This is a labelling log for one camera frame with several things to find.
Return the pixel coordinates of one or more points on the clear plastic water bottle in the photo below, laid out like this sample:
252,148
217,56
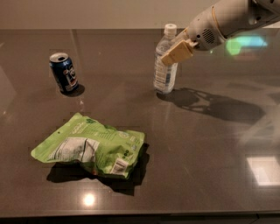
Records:
164,76

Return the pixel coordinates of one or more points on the green rice chip bag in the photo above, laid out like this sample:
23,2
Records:
100,149

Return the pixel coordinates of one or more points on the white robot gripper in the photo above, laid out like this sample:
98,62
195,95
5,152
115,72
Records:
203,32

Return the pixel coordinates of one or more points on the blue soda can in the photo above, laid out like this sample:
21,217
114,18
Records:
63,71

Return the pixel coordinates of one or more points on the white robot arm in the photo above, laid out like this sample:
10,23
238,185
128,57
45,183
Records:
221,21

